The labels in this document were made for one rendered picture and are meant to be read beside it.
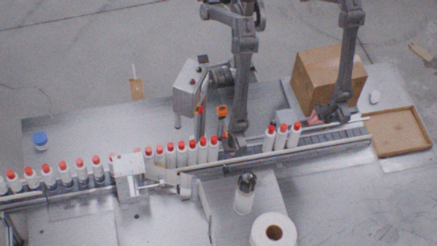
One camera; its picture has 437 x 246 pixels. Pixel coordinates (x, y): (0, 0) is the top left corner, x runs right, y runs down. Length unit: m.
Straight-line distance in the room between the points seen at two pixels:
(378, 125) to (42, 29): 2.68
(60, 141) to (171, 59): 1.59
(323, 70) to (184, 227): 1.05
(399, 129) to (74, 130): 1.71
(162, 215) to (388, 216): 1.10
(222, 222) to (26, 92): 2.09
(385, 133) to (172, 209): 1.22
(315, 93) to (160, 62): 1.72
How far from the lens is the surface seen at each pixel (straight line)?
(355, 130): 3.25
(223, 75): 3.94
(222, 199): 2.93
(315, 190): 3.08
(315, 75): 3.10
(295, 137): 3.00
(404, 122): 3.43
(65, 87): 4.46
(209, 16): 2.82
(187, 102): 2.59
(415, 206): 3.18
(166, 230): 2.86
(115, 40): 4.69
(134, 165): 2.72
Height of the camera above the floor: 3.50
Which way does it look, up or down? 56 degrees down
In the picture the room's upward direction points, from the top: 6 degrees clockwise
